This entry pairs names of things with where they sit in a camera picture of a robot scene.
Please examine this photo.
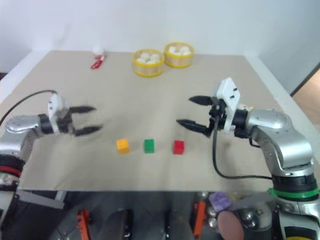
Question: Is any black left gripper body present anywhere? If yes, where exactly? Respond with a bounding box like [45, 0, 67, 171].
[56, 106, 77, 136]

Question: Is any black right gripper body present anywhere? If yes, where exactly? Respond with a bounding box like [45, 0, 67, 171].
[206, 96, 230, 138]

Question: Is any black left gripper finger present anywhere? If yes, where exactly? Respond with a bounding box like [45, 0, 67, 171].
[69, 105, 97, 114]
[74, 124, 104, 137]

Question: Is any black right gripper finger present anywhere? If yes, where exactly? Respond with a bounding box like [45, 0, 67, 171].
[188, 95, 214, 107]
[175, 118, 211, 138]

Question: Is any red cube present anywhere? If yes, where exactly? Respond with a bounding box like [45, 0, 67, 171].
[173, 140, 186, 155]

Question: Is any yellow cube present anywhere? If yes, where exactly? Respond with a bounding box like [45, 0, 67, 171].
[116, 138, 131, 155]

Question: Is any green cube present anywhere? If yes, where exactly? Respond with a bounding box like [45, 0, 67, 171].
[143, 138, 156, 154]

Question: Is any small red plastic object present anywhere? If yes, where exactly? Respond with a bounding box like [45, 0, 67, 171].
[90, 54, 107, 70]

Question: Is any yellow-rimmed bamboo steamer basket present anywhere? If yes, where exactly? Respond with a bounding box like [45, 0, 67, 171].
[163, 41, 195, 69]
[131, 48, 166, 78]

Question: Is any grey metal bar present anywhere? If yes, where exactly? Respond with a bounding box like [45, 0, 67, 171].
[16, 190, 65, 210]

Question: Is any purple crumpled object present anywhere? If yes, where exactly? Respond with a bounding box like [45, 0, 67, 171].
[208, 191, 233, 214]

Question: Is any reddish brown round disc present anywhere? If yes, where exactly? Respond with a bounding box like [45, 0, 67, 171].
[216, 210, 246, 240]

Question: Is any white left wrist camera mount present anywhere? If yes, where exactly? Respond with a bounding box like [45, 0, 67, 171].
[47, 93, 71, 134]

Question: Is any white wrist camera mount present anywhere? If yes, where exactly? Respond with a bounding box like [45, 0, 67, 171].
[47, 93, 71, 134]
[215, 77, 242, 132]

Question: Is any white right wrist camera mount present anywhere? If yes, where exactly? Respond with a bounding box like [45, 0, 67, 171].
[215, 77, 242, 132]

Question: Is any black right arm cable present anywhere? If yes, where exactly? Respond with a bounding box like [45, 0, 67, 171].
[211, 109, 274, 180]

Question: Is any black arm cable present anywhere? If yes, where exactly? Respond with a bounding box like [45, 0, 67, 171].
[211, 109, 274, 180]
[0, 89, 57, 125]

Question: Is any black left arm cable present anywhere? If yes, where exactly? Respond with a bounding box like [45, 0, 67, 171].
[0, 89, 57, 125]

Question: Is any orange metal bracket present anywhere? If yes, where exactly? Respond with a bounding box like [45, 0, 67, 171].
[76, 208, 91, 240]
[192, 197, 207, 240]

